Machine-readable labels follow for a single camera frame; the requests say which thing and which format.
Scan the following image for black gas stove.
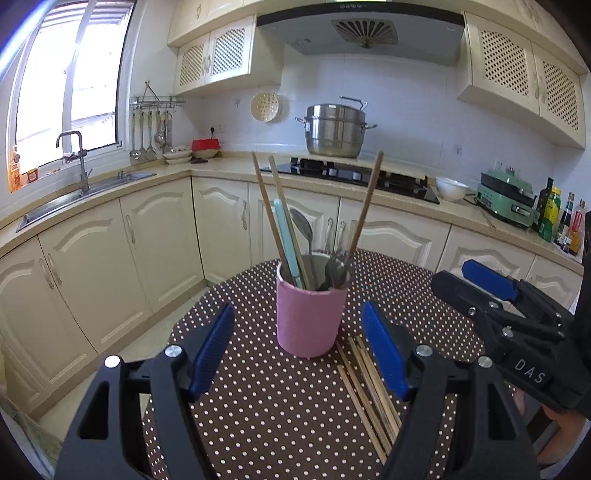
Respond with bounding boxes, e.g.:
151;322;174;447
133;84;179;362
269;157;441;205

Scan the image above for polka dot round table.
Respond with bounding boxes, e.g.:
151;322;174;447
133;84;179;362
141;249;522;480

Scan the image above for metal wall rack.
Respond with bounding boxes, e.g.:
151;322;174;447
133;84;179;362
130;80;186;112

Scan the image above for large cream lattice cabinet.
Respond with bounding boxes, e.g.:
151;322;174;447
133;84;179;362
457;11;587;149

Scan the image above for red container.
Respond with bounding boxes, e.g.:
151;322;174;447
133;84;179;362
191;138;222;160

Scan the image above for white bowl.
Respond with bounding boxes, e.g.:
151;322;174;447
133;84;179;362
435;176;469;202

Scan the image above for kitchen window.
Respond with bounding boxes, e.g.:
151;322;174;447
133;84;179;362
7;0;137;192

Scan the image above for dark green bottle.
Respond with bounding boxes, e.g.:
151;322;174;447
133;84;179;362
536;178;553;232

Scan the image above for range hood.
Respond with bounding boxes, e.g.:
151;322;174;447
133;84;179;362
256;0;466;66

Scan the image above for orange bottle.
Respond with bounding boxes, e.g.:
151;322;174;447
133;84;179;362
8;147;24;193

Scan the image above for pink cup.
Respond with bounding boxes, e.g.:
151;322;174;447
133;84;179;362
276;253;351;359

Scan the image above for round perforated cream plate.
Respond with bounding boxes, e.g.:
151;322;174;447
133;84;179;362
250;91;281;123

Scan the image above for stainless steel sink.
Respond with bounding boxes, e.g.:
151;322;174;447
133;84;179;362
16;172;157;233

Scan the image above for stainless steel steamer pot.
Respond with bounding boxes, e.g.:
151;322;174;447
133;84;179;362
295;96;378;159

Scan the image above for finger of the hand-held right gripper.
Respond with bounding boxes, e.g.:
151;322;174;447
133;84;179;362
431;271;566;356
462;259;575;324

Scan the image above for single wooden chopstick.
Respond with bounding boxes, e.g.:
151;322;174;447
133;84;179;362
268;155;311;289
250;151;294;282
346;150;385;261

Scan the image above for stack of white dishes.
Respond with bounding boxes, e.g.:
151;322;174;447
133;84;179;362
163;145;194;165

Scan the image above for green electric cooker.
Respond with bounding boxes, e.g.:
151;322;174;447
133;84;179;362
475;168;539;230

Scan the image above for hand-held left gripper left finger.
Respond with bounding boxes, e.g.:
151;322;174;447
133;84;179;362
54;302;236;480

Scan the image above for light blue sheathed knife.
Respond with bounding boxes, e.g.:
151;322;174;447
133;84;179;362
273;198;305;291

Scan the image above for metal spoon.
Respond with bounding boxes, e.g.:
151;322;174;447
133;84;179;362
290;208;321;289
318;250;349;291

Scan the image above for cream upper cabinets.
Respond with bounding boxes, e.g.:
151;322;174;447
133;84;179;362
167;0;591;75

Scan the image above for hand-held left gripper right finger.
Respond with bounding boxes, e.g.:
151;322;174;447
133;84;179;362
361;301;541;480

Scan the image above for metal faucet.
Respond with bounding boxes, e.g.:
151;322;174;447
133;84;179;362
56;130;93;195

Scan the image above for pale plastic bag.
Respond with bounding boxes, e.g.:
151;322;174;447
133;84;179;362
0;406;63;478

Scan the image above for dark sauce bottle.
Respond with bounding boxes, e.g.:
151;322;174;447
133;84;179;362
556;193;576;245

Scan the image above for cream lower kitchen cabinets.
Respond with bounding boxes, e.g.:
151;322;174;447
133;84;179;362
0;178;585;416

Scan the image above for person's right hand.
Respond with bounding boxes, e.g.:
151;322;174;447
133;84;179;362
514;388;591;464

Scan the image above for yellow-green bottle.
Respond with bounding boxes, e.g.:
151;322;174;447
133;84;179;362
539;187;561;242

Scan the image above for small cream lattice cabinet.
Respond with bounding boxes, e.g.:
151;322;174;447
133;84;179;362
174;15;283;97

